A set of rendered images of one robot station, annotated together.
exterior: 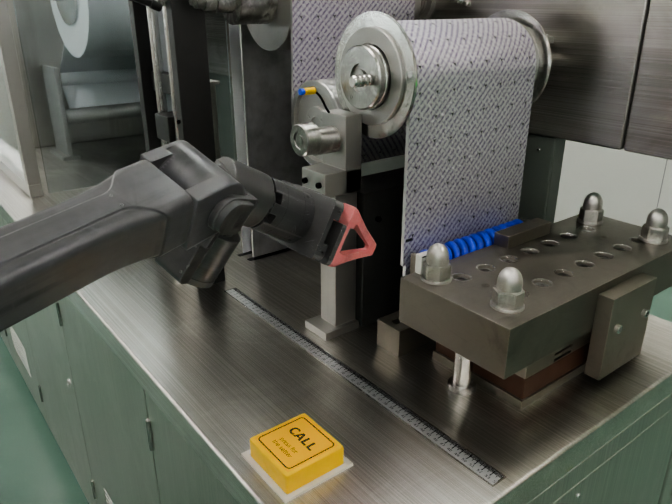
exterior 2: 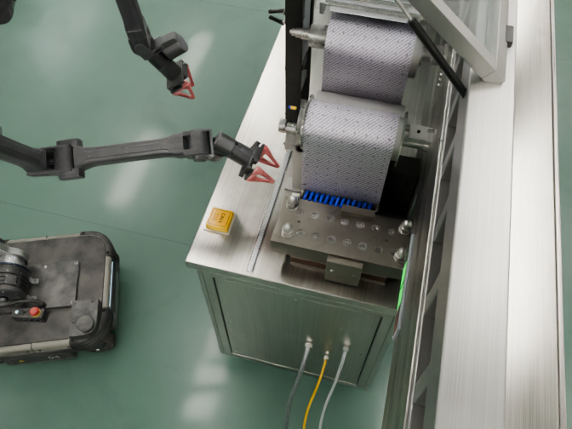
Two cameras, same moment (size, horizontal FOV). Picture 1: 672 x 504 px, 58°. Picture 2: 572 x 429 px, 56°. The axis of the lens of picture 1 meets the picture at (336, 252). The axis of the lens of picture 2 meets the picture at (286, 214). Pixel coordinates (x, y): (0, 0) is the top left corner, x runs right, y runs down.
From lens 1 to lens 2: 1.28 m
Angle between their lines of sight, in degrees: 51
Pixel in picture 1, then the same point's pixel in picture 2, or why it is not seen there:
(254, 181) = (222, 146)
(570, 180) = not seen: outside the picture
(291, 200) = (237, 156)
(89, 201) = (158, 143)
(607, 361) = (328, 277)
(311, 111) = not seen: hidden behind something
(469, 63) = (340, 142)
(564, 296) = (309, 246)
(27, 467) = not seen: hidden behind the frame
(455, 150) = (331, 167)
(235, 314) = (277, 153)
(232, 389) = (237, 185)
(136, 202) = (168, 148)
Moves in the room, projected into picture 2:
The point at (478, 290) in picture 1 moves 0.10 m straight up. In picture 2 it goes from (293, 220) to (293, 201)
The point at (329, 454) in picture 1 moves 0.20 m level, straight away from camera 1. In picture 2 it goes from (220, 227) to (272, 195)
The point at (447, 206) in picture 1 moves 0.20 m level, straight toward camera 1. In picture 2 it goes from (327, 182) to (264, 208)
